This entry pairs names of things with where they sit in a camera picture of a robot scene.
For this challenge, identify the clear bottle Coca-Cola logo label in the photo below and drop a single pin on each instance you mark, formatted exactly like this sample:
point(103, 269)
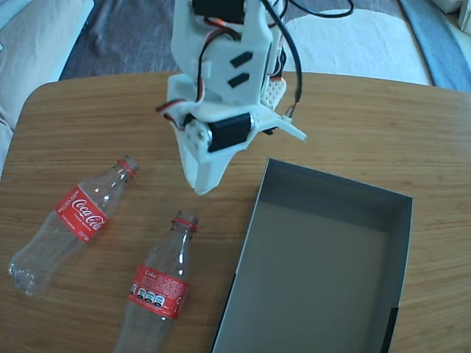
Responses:
point(82, 213)

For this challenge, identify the clear bottle Coke text label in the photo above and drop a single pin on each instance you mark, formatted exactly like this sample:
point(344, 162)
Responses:
point(158, 294)

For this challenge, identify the grey cardboard box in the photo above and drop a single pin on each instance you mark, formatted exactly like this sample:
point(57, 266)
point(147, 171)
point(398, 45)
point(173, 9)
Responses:
point(312, 276)

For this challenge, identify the grey and white rug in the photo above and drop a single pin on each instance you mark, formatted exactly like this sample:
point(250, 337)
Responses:
point(147, 36)

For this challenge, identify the beige sofa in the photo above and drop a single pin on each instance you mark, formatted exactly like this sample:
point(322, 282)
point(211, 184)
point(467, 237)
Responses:
point(33, 55)

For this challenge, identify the pale blue cushion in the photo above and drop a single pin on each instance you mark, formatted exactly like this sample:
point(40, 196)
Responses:
point(9, 11)

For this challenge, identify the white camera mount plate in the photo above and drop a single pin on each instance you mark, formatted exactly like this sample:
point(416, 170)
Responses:
point(283, 123)

